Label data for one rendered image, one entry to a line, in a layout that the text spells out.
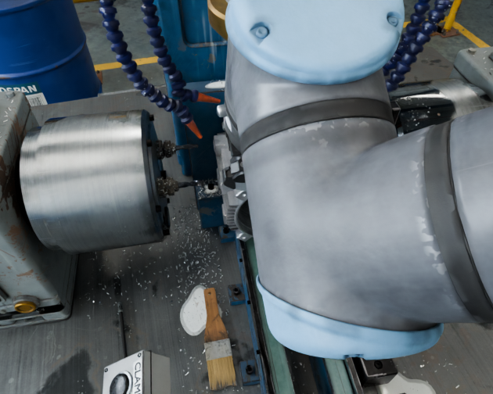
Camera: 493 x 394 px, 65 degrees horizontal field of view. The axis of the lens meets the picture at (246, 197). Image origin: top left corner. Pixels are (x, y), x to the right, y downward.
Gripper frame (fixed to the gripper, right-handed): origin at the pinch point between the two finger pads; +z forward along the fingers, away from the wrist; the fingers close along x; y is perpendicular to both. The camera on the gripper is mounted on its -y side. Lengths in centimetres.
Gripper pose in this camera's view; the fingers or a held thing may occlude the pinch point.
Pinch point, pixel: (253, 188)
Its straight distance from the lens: 54.7
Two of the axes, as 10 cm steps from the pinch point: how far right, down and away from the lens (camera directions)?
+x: -9.9, 1.3, -1.1
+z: -0.8, 1.9, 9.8
